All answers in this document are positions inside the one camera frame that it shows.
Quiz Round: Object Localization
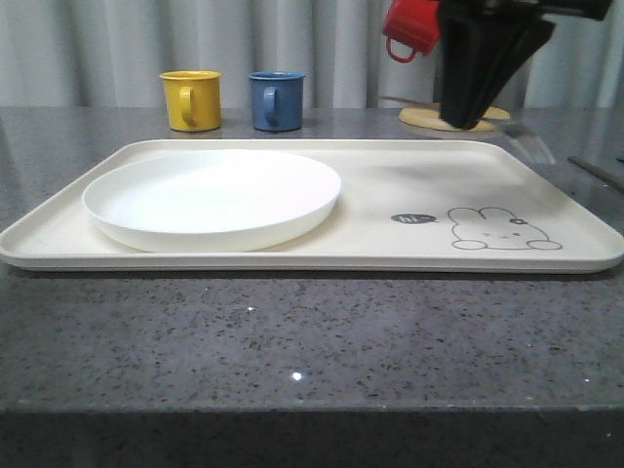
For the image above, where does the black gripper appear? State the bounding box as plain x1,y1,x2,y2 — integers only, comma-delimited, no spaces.
437,0,612,129

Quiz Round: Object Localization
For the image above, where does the silver chopstick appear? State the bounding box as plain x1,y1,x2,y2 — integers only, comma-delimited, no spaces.
568,157,623,192

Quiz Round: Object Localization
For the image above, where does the white round plate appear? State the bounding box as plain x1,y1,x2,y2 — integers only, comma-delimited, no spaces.
82,149,341,253

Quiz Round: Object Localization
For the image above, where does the silver fork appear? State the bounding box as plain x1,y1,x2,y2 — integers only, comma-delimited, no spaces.
498,122,556,165

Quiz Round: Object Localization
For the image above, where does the red mug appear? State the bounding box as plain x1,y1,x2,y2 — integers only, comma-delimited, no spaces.
382,0,441,63

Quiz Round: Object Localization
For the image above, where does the wooden mug tree stand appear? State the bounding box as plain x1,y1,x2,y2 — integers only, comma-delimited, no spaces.
399,102,511,132

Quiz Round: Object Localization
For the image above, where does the cream rabbit serving tray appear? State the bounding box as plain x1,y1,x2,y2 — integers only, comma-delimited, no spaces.
1,139,623,273

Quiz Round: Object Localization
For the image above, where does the blue mug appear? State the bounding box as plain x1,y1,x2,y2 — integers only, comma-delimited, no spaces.
249,71,305,132

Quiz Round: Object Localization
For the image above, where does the yellow mug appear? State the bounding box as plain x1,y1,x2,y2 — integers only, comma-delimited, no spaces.
160,70,221,133

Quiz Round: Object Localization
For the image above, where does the grey curtain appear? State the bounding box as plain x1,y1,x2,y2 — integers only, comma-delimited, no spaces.
0,0,624,109

